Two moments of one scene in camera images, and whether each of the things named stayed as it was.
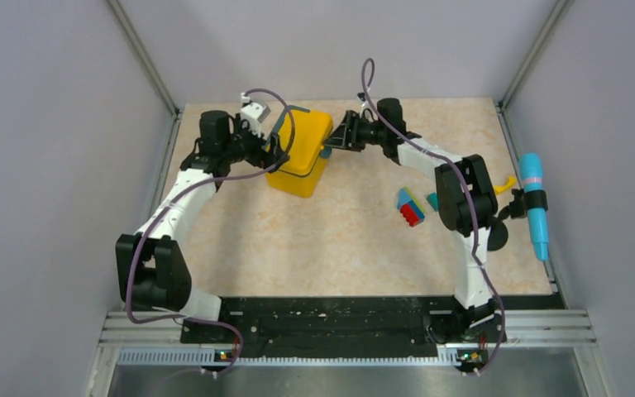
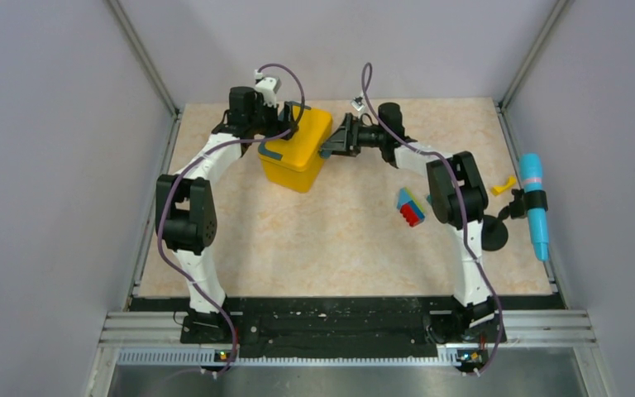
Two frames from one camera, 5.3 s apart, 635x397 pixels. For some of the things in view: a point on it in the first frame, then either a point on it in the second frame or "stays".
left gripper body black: x=248 y=145 -> x=267 y=120
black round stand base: x=498 y=236 stays
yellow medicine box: x=302 y=137 stays
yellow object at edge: x=501 y=188 stays
